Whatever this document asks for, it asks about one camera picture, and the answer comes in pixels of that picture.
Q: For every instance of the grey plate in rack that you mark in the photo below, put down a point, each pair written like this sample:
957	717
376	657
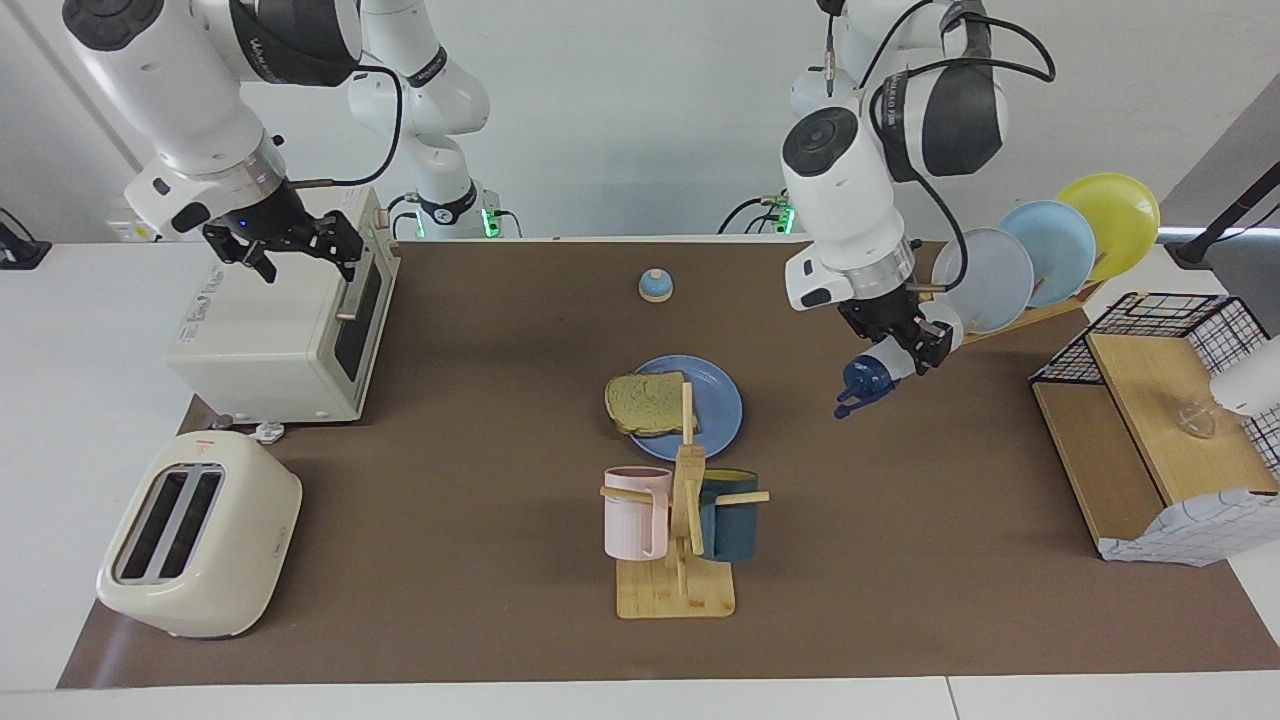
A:
990	285

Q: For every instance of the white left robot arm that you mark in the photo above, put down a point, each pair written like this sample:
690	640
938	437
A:
840	200

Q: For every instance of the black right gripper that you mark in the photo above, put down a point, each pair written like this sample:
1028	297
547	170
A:
265	215

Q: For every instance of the white toaster oven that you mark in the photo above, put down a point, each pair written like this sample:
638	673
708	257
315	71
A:
270	330

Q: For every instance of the dark teal mug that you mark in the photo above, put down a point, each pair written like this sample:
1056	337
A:
730	530

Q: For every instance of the blue dinner plate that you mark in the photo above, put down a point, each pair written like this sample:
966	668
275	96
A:
715	410

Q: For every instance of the wooden plate rack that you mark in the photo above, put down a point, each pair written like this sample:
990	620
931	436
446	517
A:
1010	325

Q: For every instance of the black device on table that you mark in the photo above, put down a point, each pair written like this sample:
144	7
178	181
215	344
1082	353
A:
20	250

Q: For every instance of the wooden shelf unit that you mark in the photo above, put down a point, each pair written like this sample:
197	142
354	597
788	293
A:
1150	400

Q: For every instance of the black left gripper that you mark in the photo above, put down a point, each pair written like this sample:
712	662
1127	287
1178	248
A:
880	315

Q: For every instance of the clear glass on shelf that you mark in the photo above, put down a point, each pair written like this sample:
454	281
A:
1197	420

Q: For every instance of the light blue plate in rack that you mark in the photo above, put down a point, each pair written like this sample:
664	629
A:
1055	245

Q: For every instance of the pink ribbed mug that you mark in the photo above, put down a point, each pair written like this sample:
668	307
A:
630	520

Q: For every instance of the translucent squeeze bottle blue cap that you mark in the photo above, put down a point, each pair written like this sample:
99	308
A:
865	380

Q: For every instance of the brown table mat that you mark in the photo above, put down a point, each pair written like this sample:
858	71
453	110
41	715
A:
450	450

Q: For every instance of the slice of toasted bread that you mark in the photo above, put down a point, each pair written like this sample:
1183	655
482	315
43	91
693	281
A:
645	403

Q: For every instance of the cream two-slot toaster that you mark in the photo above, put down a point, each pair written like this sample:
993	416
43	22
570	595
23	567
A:
210	560

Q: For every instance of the yellow plate in rack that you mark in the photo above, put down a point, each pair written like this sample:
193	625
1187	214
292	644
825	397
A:
1115	215

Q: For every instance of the white cylindrical object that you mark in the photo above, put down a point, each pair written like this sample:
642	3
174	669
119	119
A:
1250	385

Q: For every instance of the wooden mug tree stand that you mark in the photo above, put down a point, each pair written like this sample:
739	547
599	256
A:
675	595

